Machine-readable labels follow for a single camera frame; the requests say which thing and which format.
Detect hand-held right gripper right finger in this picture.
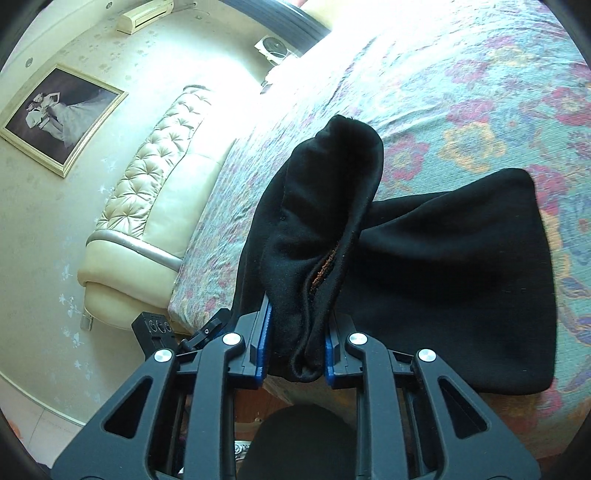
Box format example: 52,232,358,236
323,318,542,480

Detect black pants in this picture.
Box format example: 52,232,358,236
233,114,560,396

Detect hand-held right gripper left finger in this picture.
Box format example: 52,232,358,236
51,298,274,480

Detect white wall air conditioner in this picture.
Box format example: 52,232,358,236
116,0,175,36

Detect dark cloth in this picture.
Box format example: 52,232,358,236
239,405,366,480

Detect framed wall photograph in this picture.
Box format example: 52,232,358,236
0,63,129,179

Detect floral bedspread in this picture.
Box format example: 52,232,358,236
167,0,591,462

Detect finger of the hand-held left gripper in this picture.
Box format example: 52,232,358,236
179,308,230,354

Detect beige tufted leather headboard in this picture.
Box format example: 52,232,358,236
77,84,237,336

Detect dark blue curtain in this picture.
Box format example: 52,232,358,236
222,0,334,59

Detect white desk fan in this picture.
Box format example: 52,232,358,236
254,35,297,66

